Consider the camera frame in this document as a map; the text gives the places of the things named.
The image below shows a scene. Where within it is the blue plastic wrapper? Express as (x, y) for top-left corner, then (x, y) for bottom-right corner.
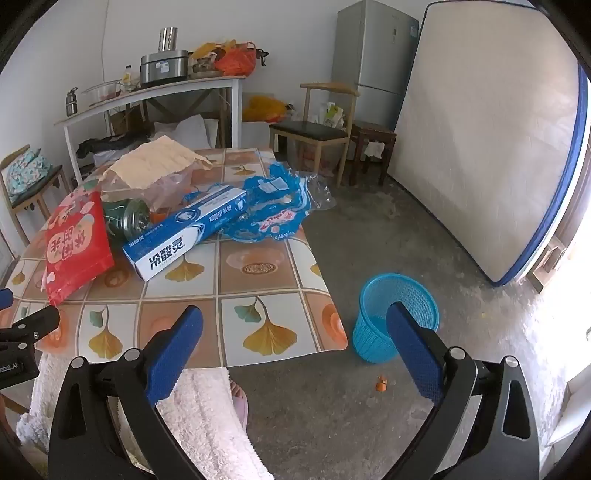
(182, 161), (335, 244)

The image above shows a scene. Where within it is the wooden chair with black seat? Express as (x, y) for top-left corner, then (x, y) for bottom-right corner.
(269, 82), (362, 188)

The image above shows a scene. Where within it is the foam wrapping sheet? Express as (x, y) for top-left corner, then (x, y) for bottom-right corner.
(102, 135), (214, 190)

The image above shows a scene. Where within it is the black cloth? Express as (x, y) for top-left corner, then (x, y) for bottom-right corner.
(76, 134), (153, 160)

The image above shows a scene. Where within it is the clear plastic bottle green label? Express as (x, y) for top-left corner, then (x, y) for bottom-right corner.
(102, 198), (153, 241)

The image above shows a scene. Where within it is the glass bowl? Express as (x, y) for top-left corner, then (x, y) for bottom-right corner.
(83, 79), (125, 103)

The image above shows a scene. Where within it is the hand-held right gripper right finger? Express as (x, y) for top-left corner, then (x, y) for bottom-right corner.
(385, 301), (541, 480)

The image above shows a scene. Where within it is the floral cushion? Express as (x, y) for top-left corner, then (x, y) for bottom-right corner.
(4, 148), (51, 204)

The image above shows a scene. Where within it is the white side table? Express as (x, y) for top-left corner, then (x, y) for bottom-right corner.
(54, 75), (247, 185)

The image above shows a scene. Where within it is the blue plastic wastebasket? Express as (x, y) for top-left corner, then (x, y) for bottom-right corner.
(353, 274), (440, 363)

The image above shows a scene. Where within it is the red snack bag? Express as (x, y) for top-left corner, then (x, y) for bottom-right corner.
(41, 190), (115, 308)

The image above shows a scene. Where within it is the pink slipper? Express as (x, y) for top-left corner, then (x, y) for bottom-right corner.
(228, 381), (250, 437)

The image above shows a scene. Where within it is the blue white toothpaste box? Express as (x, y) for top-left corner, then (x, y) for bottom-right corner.
(122, 184), (249, 282)

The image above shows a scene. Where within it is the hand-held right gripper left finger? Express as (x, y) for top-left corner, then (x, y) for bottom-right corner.
(47, 305), (218, 480)

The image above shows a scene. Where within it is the white mattress with blue edge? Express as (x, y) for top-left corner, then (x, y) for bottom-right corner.
(387, 2), (589, 288)

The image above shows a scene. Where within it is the small wooden side table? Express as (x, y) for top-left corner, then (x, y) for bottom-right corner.
(0, 145), (70, 247)

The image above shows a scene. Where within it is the white pillow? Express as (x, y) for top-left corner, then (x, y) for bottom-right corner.
(152, 114), (220, 149)

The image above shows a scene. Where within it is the yellow plastic bag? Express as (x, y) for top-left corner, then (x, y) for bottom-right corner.
(243, 95), (296, 123)
(189, 41), (236, 61)

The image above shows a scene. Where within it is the dark wooden stool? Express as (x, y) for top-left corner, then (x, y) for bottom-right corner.
(349, 121), (398, 186)

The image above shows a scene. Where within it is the white green paper bag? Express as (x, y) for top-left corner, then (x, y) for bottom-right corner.
(318, 102), (346, 130)

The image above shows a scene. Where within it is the orange plastic bag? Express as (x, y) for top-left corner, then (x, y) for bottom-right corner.
(215, 41), (257, 77)

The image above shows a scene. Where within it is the clear plastic bag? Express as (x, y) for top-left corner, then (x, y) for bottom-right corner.
(100, 159), (195, 213)

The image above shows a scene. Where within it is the steel rice cooker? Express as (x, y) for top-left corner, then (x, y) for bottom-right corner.
(140, 51), (190, 88)

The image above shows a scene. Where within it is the white fluffy robe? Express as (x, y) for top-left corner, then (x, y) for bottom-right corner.
(16, 353), (273, 480)

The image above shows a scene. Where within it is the grey refrigerator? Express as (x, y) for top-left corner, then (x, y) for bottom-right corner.
(331, 0), (420, 120)

